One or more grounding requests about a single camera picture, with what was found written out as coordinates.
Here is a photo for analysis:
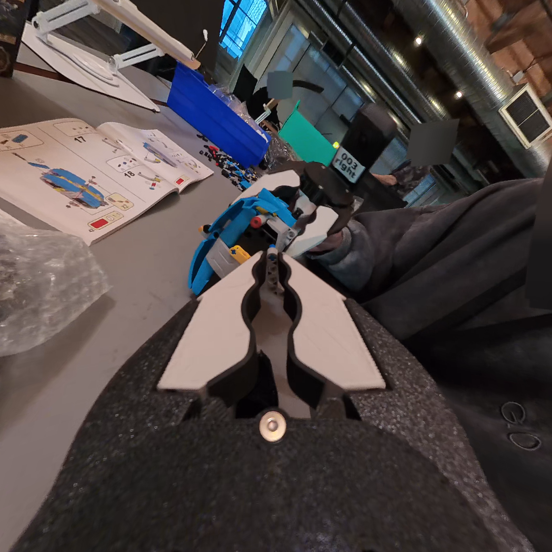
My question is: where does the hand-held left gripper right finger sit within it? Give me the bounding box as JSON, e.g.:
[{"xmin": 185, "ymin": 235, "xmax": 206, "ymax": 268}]
[{"xmin": 278, "ymin": 252, "xmax": 386, "ymax": 409}]

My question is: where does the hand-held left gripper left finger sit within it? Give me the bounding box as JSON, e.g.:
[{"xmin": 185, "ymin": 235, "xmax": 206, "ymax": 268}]
[{"xmin": 158, "ymin": 251, "xmax": 269, "ymax": 408}]

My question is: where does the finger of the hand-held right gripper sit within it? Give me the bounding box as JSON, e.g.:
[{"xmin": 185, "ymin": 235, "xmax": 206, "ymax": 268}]
[
  {"xmin": 231, "ymin": 169, "xmax": 302, "ymax": 205},
  {"xmin": 285, "ymin": 206, "xmax": 339, "ymax": 259}
]

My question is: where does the grey angled beam assembly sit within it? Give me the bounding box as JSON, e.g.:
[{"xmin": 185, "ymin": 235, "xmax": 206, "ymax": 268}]
[{"xmin": 264, "ymin": 245, "xmax": 286, "ymax": 295}]

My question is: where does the blue toy brick robot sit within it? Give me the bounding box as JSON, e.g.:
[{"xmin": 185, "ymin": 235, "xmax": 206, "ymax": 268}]
[{"xmin": 188, "ymin": 187, "xmax": 303, "ymax": 297}]

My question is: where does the grey desk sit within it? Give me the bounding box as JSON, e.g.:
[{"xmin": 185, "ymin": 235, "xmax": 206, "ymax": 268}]
[{"xmin": 0, "ymin": 41, "xmax": 317, "ymax": 552}]

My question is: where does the white desk stand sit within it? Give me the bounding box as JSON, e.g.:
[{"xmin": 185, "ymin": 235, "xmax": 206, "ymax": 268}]
[{"xmin": 21, "ymin": 0, "xmax": 210, "ymax": 114}]

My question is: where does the pile of loose brick pieces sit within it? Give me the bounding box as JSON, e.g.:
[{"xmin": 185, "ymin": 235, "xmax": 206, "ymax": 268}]
[{"xmin": 197, "ymin": 133, "xmax": 265, "ymax": 191}]

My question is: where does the teal upright panel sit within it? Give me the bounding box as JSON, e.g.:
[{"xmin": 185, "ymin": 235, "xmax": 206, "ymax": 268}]
[{"xmin": 277, "ymin": 100, "xmax": 342, "ymax": 167}]

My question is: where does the blue storage bin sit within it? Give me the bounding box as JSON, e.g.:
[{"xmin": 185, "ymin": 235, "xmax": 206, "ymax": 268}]
[{"xmin": 166, "ymin": 62, "xmax": 272, "ymax": 170}]

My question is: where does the large paned window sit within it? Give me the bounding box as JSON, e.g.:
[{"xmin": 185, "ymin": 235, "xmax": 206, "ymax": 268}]
[{"xmin": 219, "ymin": 0, "xmax": 271, "ymax": 62}]

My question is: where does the black partition board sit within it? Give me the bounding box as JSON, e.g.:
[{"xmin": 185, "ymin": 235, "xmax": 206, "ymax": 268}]
[{"xmin": 123, "ymin": 0, "xmax": 226, "ymax": 83}]

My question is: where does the white instruction booklet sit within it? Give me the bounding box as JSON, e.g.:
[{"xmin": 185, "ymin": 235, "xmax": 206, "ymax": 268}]
[{"xmin": 0, "ymin": 118, "xmax": 215, "ymax": 247}]

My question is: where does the white air vent grille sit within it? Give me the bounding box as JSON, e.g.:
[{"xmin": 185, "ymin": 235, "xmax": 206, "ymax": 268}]
[{"xmin": 499, "ymin": 83, "xmax": 552, "ymax": 150}]

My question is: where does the dark robot kit box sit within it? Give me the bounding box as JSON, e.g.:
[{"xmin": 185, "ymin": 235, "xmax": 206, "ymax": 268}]
[{"xmin": 0, "ymin": 0, "xmax": 32, "ymax": 79}]

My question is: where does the black shoulder strap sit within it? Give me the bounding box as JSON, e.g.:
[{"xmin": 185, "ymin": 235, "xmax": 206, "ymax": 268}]
[{"xmin": 403, "ymin": 267, "xmax": 533, "ymax": 348}]

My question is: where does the silver ventilation duct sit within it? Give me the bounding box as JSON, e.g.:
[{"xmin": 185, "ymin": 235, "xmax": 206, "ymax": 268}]
[{"xmin": 298, "ymin": 0, "xmax": 552, "ymax": 175}]

